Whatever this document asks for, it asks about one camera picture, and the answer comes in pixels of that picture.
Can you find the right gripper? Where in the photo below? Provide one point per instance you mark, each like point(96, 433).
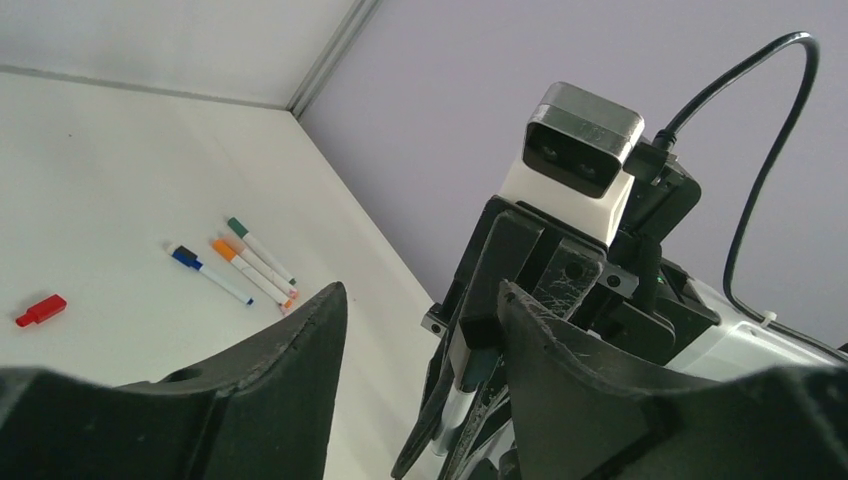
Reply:
point(628, 294)

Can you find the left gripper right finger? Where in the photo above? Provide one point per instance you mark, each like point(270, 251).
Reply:
point(584, 409)

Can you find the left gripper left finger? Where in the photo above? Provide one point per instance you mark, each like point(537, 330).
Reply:
point(261, 409)

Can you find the white pen black tip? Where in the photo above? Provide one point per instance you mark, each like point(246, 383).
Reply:
point(470, 369)

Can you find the black pen cap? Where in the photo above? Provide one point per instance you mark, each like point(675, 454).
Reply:
point(482, 332)

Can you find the white marker orange tip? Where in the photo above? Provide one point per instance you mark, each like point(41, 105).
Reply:
point(266, 286)

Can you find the thin white pen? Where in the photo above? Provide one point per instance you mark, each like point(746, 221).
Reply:
point(245, 252)

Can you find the white pen blue tip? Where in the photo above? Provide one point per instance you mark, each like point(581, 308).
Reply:
point(189, 259)

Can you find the white marker green end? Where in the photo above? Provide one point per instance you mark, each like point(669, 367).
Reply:
point(260, 249)

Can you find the red pen cap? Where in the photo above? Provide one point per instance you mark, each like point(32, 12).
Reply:
point(42, 311)

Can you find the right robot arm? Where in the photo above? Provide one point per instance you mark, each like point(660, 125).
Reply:
point(741, 347)

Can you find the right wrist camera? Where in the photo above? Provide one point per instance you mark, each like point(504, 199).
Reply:
point(571, 164)

